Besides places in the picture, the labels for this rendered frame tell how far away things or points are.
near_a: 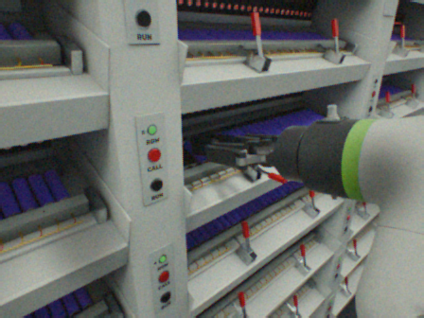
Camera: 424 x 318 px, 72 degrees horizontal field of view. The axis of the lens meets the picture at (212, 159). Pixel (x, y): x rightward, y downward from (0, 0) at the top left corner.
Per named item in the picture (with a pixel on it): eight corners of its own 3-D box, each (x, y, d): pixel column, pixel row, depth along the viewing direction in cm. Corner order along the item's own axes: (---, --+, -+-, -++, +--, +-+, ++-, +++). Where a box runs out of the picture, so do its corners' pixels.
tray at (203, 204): (348, 150, 85) (366, 122, 80) (180, 236, 48) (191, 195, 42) (295, 115, 96) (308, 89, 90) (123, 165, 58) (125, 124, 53)
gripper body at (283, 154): (330, 120, 39) (274, 120, 46) (293, 132, 34) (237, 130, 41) (331, 174, 41) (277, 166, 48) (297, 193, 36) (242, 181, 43)
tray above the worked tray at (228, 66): (362, 79, 78) (393, 25, 70) (174, 115, 40) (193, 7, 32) (302, 50, 88) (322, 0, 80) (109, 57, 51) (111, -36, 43)
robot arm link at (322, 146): (342, 219, 32) (377, 192, 37) (340, 110, 29) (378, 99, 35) (294, 206, 36) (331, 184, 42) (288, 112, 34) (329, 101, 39)
